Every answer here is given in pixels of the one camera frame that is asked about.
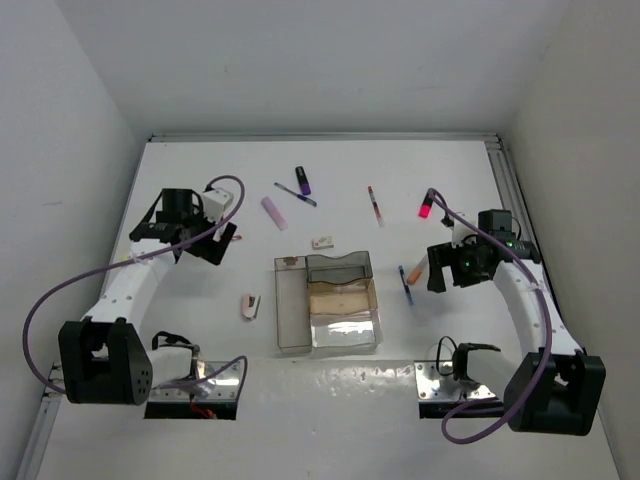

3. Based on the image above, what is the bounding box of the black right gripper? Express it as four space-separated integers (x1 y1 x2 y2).
426 237 488 292

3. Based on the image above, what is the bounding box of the blue gel pen clear cap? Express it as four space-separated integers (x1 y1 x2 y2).
398 265 414 306

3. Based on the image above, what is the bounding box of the red gel pen clear cap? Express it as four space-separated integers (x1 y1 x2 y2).
367 185 385 228

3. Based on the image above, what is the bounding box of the blue ballpoint pen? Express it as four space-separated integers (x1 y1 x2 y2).
274 182 318 208

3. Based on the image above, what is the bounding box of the purple black highlighter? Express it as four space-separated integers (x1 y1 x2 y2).
295 166 311 196

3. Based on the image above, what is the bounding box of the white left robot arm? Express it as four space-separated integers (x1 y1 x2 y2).
58 188 237 405

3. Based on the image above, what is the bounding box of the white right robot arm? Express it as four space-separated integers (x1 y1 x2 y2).
427 209 606 436

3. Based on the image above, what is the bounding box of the orange pastel highlighter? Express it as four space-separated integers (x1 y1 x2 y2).
407 254 429 285

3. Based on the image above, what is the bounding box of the pink black highlighter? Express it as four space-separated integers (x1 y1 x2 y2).
418 189 434 219

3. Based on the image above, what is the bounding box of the pink mini stapler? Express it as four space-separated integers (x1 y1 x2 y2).
241 293 261 321

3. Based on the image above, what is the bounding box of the grey clear tray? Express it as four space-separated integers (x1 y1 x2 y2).
305 251 373 285

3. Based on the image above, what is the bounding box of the amber clear tray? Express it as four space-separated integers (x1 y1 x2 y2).
308 279 378 315

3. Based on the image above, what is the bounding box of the long smoky clear tray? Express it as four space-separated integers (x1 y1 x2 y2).
274 256 312 355

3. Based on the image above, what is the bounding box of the clear transparent tray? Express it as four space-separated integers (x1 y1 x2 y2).
310 309 383 358

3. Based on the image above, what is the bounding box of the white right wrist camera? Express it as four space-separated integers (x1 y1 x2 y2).
441 213 476 248

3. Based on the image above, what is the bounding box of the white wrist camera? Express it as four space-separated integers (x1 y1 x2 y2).
200 188 234 223
441 213 476 248

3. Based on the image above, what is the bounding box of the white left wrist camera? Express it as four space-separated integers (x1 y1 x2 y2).
200 188 234 223

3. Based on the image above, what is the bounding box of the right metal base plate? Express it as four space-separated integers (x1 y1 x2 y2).
414 360 498 404

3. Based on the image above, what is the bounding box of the metal base plate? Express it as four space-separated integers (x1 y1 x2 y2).
414 360 498 404
148 360 244 403

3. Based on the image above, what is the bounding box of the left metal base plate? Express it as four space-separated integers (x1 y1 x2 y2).
148 360 244 403

